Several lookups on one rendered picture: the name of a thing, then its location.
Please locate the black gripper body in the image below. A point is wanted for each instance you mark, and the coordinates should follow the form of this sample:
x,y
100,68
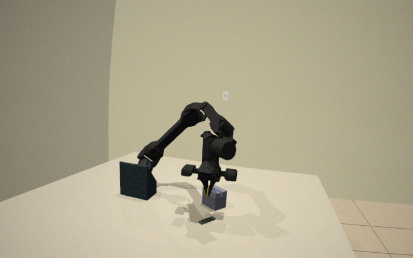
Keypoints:
x,y
189,169

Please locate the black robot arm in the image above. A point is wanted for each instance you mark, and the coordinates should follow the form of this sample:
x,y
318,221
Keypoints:
x,y
223,145

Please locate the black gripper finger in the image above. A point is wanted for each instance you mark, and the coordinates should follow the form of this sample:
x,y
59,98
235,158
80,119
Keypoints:
x,y
205,184
212,183

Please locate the dark green rectangular frame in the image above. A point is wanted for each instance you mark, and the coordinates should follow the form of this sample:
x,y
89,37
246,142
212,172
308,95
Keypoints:
x,y
204,221

